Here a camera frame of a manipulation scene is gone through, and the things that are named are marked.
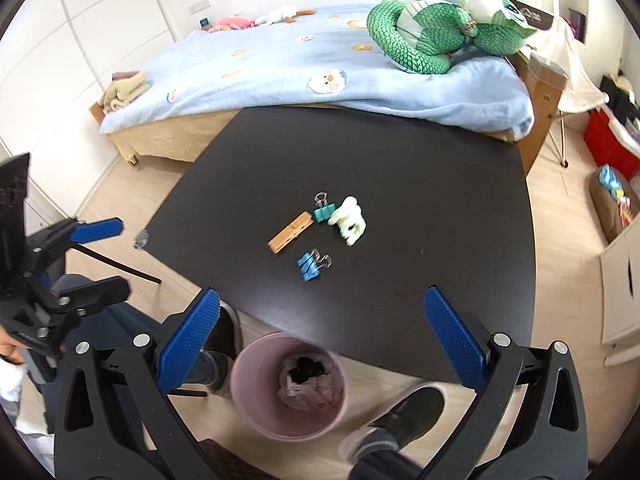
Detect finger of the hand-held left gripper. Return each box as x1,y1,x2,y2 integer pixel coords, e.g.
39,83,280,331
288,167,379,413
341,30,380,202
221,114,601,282
47,277,132,316
27,217,124,282

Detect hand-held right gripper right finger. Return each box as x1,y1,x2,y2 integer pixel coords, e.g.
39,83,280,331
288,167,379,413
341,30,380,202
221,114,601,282
424,285,589,480

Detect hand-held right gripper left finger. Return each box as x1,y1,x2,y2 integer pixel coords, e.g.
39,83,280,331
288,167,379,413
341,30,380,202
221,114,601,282
55,287,223,480

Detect pink trash bin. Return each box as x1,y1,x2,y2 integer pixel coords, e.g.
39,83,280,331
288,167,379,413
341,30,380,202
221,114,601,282
230,332,349,439

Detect black socks with card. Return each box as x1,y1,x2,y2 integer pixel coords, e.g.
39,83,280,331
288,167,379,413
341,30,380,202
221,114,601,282
289,355,332,387

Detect person's left hand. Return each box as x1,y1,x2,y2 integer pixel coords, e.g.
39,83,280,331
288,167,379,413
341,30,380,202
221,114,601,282
0,331,24,366

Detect black metal leg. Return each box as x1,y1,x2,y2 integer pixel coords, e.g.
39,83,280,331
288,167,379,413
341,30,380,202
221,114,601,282
81,244,162,284

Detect person's left shoe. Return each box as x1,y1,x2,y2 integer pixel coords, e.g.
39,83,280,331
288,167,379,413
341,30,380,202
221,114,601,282
206,302,244,397

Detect person's shoe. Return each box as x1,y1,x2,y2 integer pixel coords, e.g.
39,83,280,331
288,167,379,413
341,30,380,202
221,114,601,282
206,302,244,397
339,382,449,462

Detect person's left leg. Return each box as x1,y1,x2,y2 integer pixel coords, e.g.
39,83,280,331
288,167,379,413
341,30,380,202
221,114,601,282
47,274,236,396

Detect person's leg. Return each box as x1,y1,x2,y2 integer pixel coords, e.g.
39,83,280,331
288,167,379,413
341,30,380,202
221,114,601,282
350,437,418,480
47,274,236,396

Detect person's right shoe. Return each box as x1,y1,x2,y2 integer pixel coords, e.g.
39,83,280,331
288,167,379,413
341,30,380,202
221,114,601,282
339,382,449,462

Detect wooden bed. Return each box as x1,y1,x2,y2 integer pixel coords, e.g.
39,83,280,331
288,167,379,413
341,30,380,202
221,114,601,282
89,2,569,172

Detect blue binder clip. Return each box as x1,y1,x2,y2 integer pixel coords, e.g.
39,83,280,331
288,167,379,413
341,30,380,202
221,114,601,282
296,249,334,281

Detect beige folded blanket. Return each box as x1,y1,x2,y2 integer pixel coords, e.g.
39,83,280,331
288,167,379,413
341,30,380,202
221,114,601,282
102,70,151,114

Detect wooden clothespin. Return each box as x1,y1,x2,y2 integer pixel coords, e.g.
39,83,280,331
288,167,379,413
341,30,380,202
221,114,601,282
266,211,315,255

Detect person's right leg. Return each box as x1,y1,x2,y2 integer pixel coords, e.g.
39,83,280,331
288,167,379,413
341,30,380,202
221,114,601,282
350,437,418,480

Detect pale green hair clips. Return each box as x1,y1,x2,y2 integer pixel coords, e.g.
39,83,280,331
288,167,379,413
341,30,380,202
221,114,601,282
327,196,368,247

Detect white wardrobe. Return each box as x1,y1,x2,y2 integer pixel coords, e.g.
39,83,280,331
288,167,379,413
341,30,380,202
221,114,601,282
0,0,182,221

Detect white drawer unit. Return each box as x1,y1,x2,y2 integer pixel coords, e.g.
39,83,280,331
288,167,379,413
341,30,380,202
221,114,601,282
600,227,640,346

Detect teal binder clip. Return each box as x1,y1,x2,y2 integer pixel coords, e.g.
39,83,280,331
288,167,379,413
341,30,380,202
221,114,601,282
313,192,335,225

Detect blue toy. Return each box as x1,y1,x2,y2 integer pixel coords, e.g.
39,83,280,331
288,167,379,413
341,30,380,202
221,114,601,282
597,165,626,194

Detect red storage box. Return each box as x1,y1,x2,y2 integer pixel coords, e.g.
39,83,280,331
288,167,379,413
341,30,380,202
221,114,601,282
582,107,640,181

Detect pink plush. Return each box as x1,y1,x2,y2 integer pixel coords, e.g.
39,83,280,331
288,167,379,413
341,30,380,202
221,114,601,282
207,15,256,34

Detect white duck plush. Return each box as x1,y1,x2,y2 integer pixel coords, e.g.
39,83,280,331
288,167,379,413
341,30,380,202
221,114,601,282
255,6,317,26

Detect white arched chair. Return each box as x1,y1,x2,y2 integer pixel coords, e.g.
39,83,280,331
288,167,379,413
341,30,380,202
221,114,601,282
537,0,609,169

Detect black bag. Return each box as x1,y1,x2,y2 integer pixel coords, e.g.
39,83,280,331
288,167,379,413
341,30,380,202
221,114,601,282
600,72,640,121

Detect green dragon plush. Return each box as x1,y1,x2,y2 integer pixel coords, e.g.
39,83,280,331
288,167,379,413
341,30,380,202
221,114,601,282
366,0,539,75

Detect dark paper bag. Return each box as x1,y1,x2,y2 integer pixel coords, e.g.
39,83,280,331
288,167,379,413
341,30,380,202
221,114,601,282
512,5,556,31

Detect purple box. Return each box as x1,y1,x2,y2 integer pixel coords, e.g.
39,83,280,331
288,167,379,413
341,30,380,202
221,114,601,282
569,7,589,44

